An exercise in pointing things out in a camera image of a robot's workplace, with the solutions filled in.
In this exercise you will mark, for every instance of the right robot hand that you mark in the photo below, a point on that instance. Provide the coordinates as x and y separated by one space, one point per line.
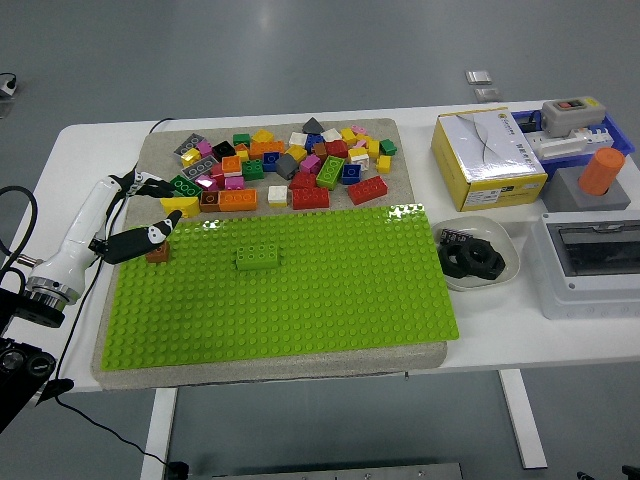
632 472

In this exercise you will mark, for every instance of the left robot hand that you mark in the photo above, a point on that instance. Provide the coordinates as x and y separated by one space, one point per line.
75 240

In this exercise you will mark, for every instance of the brown square brick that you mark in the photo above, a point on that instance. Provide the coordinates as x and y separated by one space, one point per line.
160 254

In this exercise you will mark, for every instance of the lime green long brick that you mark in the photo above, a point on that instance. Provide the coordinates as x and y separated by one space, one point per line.
257 257

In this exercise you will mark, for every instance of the green studded baseplate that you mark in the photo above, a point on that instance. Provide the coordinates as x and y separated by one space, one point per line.
325 300

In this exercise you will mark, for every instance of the yellow rounded brick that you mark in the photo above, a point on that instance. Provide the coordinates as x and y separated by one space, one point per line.
182 206

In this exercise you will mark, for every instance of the white table leg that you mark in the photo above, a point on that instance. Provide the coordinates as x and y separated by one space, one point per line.
157 430
525 420

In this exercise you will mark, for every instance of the brown ringed brick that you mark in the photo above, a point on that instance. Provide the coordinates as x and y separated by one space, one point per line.
209 200

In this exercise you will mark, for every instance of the shiny yellow small brick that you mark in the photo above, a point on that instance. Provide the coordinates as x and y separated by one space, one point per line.
190 157

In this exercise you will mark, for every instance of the shiny magenta brick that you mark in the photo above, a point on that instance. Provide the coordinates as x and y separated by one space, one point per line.
206 182

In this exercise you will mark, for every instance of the grey brick white rings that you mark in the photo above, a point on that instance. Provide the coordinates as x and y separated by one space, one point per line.
199 167

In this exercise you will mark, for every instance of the grey studded brick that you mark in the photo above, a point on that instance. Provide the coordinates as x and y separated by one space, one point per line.
189 145

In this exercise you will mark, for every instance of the pink small brick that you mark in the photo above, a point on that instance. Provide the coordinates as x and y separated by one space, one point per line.
359 144
204 147

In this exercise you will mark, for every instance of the orange long ringed brick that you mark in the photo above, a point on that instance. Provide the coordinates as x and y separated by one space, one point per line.
237 199

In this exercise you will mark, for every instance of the white floor socket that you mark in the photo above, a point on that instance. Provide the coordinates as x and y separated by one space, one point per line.
7 86

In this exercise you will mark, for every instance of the orange square brick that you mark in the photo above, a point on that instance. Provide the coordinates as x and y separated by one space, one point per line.
231 165

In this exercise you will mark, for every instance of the black brick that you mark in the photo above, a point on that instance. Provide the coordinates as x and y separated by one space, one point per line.
223 149

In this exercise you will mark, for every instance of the small orange brick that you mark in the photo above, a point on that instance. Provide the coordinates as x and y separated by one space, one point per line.
241 147

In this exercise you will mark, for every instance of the green studded square brick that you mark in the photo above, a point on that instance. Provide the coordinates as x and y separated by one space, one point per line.
252 170

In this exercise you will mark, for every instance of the green small brick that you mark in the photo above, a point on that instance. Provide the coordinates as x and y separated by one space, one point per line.
388 146
241 139

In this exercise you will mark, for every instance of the white and yellow brick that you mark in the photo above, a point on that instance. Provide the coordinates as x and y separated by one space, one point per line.
277 195

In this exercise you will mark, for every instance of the blue brick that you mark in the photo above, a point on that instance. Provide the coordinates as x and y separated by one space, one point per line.
270 161
351 173
313 141

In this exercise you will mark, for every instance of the red long brick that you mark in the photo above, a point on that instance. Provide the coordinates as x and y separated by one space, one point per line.
310 198
368 191

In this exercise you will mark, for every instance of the black hex nut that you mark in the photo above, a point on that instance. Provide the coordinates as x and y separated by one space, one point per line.
495 265
445 265

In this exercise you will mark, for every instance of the black plug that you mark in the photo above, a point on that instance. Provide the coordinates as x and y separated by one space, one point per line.
178 471

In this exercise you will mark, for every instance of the small brown brick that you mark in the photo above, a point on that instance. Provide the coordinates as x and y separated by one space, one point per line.
320 149

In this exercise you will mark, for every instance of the lime green ringed brick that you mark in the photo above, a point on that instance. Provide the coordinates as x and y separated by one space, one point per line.
330 171

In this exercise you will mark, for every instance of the dark grey slope brick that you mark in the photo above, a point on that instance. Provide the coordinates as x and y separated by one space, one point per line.
313 125

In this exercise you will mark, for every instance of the white dish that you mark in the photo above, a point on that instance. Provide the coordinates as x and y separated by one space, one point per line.
500 232

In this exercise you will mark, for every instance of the grey block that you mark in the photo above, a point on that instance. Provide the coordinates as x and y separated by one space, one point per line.
565 192

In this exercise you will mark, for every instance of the black pin strip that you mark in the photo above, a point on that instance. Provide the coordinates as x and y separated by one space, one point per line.
452 235

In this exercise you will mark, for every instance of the orange cylinder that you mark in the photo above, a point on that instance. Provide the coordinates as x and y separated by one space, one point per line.
601 171

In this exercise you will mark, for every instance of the grey-brown mat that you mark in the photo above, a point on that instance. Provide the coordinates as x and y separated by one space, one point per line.
400 170

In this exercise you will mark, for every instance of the white terminal block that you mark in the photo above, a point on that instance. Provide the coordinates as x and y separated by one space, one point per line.
555 145

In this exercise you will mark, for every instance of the blue plastic bin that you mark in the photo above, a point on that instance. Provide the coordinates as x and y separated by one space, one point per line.
620 135

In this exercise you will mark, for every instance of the white circuit breaker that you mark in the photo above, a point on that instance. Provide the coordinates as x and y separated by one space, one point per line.
599 136

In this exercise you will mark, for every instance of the yellow white cardboard box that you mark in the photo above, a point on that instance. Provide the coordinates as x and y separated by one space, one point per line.
487 150

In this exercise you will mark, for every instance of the small black connector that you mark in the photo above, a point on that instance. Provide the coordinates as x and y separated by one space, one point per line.
532 122

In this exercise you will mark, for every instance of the metal floor plate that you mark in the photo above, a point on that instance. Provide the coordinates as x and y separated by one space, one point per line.
478 76

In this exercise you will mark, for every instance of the grey white electrical enclosure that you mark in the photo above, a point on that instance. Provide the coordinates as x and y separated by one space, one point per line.
585 290

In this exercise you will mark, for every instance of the grey switch box red button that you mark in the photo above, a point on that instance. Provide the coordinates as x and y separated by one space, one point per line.
572 115

